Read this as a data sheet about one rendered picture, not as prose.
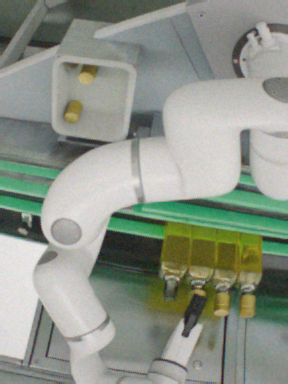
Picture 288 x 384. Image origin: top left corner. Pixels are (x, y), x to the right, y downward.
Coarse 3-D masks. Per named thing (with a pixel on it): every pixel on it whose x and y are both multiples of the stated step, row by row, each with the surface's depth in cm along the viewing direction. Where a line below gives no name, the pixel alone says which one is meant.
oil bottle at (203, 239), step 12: (192, 228) 102; (204, 228) 102; (192, 240) 100; (204, 240) 100; (192, 252) 97; (204, 252) 98; (192, 264) 95; (204, 264) 96; (192, 276) 95; (204, 276) 94
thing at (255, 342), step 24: (0, 216) 119; (48, 240) 116; (120, 240) 119; (144, 240) 120; (264, 264) 119; (264, 288) 115; (264, 312) 110; (240, 336) 104; (264, 336) 105; (240, 360) 100; (264, 360) 101
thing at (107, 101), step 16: (80, 64) 94; (96, 64) 86; (112, 64) 85; (128, 64) 86; (64, 80) 95; (96, 80) 98; (112, 80) 97; (128, 80) 97; (64, 96) 99; (80, 96) 102; (96, 96) 101; (112, 96) 101; (128, 96) 92; (64, 112) 103; (96, 112) 105; (112, 112) 105; (128, 112) 95; (64, 128) 102; (80, 128) 102; (96, 128) 103; (112, 128) 103
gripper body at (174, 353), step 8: (184, 320) 85; (176, 328) 84; (192, 328) 85; (200, 328) 84; (176, 336) 82; (192, 336) 82; (168, 344) 82; (176, 344) 81; (184, 344) 81; (192, 344) 81; (168, 352) 80; (176, 352) 80; (184, 352) 80; (160, 360) 81; (168, 360) 80; (176, 360) 79; (184, 360) 79; (184, 368) 80
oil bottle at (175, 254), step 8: (168, 224) 101; (176, 224) 101; (184, 224) 101; (168, 232) 99; (176, 232) 100; (184, 232) 100; (168, 240) 98; (176, 240) 98; (184, 240) 99; (168, 248) 97; (176, 248) 97; (184, 248) 97; (168, 256) 96; (176, 256) 96; (184, 256) 96; (160, 264) 97; (168, 264) 94; (176, 264) 95; (184, 264) 95; (160, 272) 96; (168, 272) 94; (176, 272) 94; (184, 272) 95
